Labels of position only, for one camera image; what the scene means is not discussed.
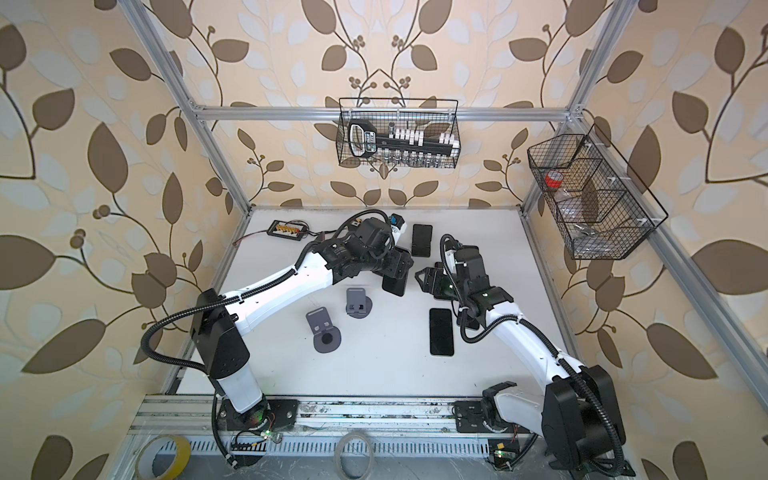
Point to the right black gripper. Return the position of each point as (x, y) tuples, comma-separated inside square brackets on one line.
[(434, 277)]

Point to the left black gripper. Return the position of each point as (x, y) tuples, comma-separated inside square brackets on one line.
[(400, 262)]

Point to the grey round stand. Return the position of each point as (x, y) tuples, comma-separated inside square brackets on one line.
[(358, 305)]

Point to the black phone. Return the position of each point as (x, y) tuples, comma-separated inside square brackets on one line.
[(396, 282), (441, 332)]

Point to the dark round stand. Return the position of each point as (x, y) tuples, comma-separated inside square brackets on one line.
[(326, 336)]

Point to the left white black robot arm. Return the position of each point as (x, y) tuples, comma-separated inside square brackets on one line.
[(366, 241)]

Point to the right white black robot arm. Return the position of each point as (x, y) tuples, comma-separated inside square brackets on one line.
[(577, 413)]

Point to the black rear phone stand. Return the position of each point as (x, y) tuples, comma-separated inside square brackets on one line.
[(421, 240)]

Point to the black power adapter board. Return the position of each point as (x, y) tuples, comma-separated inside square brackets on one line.
[(291, 230)]

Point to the black tool in basket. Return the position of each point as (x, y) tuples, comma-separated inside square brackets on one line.
[(365, 141)]

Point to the yellow tape roll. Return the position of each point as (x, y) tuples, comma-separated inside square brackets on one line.
[(162, 458)]

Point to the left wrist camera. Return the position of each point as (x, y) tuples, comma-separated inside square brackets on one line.
[(398, 223)]

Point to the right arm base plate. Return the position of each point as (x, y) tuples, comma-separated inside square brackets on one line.
[(472, 416)]

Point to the black wire basket rear wall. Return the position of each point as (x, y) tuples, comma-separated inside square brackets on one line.
[(432, 114)]

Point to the black wire basket wall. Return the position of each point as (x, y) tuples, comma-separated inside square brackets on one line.
[(432, 114), (604, 209)]

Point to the black wire basket right wall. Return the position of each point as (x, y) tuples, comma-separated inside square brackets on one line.
[(604, 209)]

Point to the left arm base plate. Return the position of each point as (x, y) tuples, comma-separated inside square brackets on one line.
[(267, 414)]

